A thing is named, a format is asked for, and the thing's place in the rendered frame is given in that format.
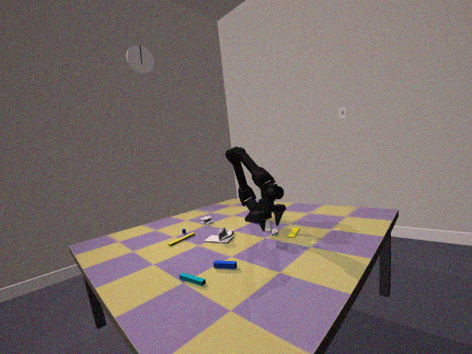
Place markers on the blue rectangular block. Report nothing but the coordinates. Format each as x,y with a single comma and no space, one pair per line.
225,264

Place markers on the teal rectangular block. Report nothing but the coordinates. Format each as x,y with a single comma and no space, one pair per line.
193,279

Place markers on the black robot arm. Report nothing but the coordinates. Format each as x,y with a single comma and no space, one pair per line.
259,176

